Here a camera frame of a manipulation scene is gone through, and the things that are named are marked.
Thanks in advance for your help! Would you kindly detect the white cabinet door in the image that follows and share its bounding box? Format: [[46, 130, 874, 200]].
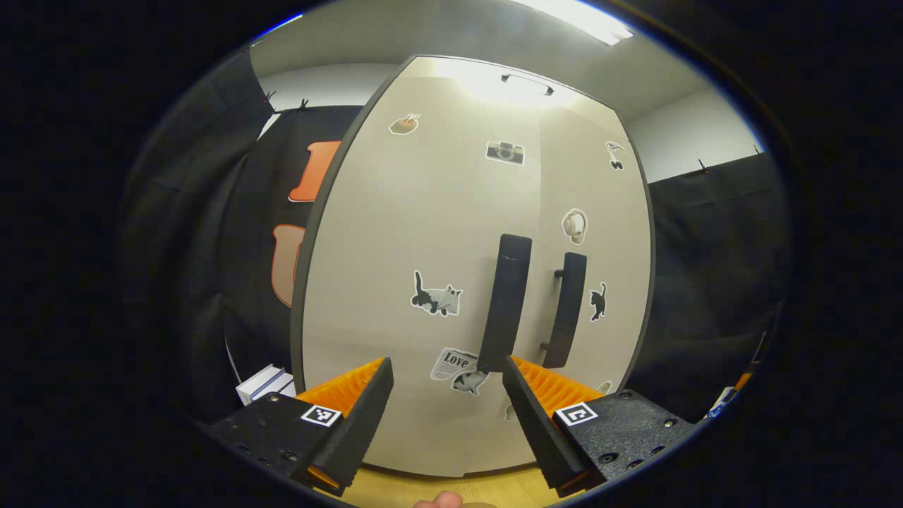
[[536, 106, 655, 468], [293, 99, 544, 477]]

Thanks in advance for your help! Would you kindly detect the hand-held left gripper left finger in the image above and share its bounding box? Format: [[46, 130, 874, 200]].
[[205, 356, 394, 497]]

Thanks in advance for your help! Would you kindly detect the white box with blue stripe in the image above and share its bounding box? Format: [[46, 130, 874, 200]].
[[236, 363, 297, 406]]

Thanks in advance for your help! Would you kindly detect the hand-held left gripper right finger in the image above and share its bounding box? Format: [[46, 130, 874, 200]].
[[502, 355, 696, 498]]

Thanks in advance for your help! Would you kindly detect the ceiling light panel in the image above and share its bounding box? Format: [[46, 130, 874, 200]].
[[515, 0, 634, 47]]

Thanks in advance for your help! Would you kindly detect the white cabinet with grey interior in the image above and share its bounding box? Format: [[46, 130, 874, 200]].
[[289, 53, 657, 480]]

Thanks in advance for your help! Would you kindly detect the white and blue object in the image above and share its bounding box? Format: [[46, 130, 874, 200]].
[[705, 385, 739, 422]]

